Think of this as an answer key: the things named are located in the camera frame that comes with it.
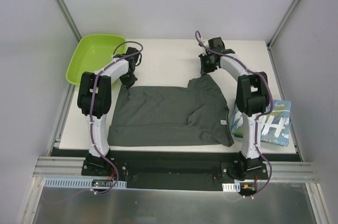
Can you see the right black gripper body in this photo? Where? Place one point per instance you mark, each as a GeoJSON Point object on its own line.
{"type": "Point", "coordinates": [207, 63]}

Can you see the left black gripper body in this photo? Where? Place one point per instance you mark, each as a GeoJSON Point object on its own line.
{"type": "Point", "coordinates": [129, 79]}

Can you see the dark grey t shirt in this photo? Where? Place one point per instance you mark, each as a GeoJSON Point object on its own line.
{"type": "Point", "coordinates": [171, 116]}

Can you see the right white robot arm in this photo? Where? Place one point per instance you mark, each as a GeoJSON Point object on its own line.
{"type": "Point", "coordinates": [253, 96]}

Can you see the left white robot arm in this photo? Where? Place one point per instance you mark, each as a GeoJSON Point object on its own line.
{"type": "Point", "coordinates": [95, 98]}

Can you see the lime green plastic bin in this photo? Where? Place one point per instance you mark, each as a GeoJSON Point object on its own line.
{"type": "Point", "coordinates": [93, 52]}

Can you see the folded blue printed t shirt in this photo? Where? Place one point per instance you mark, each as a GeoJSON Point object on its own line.
{"type": "Point", "coordinates": [275, 126]}

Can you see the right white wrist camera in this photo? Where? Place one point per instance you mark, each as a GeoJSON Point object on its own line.
{"type": "Point", "coordinates": [203, 43]}

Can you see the left aluminium frame post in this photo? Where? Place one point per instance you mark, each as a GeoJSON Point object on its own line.
{"type": "Point", "coordinates": [69, 19]}

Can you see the aluminium frame post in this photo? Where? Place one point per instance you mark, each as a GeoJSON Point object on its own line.
{"type": "Point", "coordinates": [69, 19]}
{"type": "Point", "coordinates": [286, 17]}

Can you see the left white cable duct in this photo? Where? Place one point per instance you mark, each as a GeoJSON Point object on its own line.
{"type": "Point", "coordinates": [86, 183]}

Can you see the white cable duct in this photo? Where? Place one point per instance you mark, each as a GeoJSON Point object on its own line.
{"type": "Point", "coordinates": [231, 187]}
{"type": "Point", "coordinates": [86, 183]}

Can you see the right white cable duct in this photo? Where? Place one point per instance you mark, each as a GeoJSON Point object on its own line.
{"type": "Point", "coordinates": [231, 187]}

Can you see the right aluminium frame post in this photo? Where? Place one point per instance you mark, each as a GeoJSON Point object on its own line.
{"type": "Point", "coordinates": [286, 17]}

